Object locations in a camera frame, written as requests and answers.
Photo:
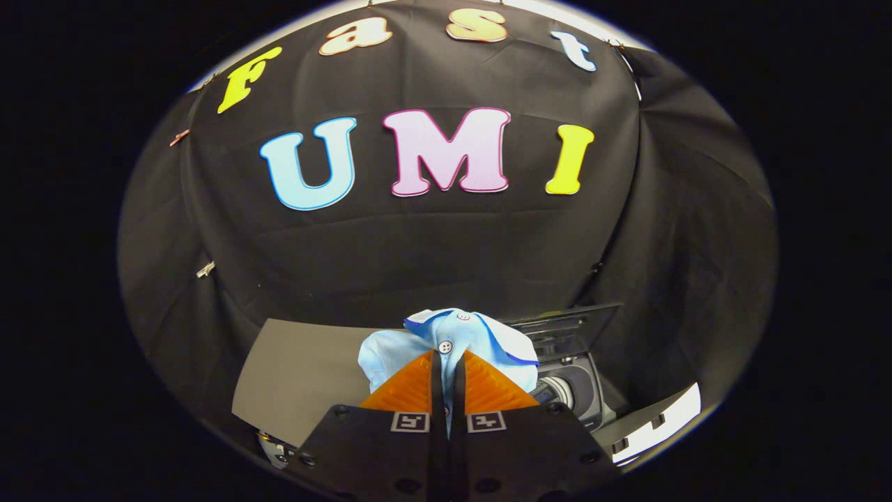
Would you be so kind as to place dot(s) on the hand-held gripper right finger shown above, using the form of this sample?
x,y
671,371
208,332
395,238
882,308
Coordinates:
x,y
516,460

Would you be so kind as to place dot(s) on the light blue polo shirt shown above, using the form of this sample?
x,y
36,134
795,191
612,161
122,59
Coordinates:
x,y
460,331

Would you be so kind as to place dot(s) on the silver backdrop clip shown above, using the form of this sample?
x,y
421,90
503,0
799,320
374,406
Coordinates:
x,y
205,268

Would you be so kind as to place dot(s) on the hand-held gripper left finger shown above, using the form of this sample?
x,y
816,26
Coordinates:
x,y
390,460

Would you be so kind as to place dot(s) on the copper backdrop clip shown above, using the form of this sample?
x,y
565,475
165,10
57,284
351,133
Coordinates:
x,y
179,137

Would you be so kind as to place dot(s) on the grey top-load washing machine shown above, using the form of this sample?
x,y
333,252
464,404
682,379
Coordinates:
x,y
582,390

